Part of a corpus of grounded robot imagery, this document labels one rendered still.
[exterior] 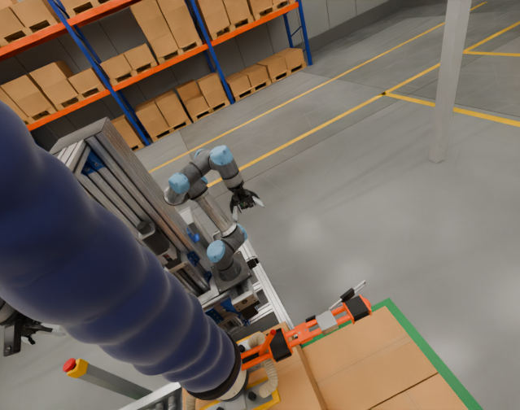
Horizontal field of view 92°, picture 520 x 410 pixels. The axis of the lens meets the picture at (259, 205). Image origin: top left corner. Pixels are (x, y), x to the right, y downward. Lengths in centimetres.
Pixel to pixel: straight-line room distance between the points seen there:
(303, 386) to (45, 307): 106
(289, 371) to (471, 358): 143
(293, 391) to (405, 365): 69
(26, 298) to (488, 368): 241
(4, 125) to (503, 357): 260
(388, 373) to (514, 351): 103
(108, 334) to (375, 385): 141
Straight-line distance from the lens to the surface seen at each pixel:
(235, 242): 149
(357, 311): 115
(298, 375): 138
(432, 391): 177
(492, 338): 254
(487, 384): 242
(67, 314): 61
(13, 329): 134
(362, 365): 177
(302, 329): 116
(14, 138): 52
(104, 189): 137
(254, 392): 128
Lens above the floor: 225
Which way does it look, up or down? 39 degrees down
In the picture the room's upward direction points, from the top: 24 degrees counter-clockwise
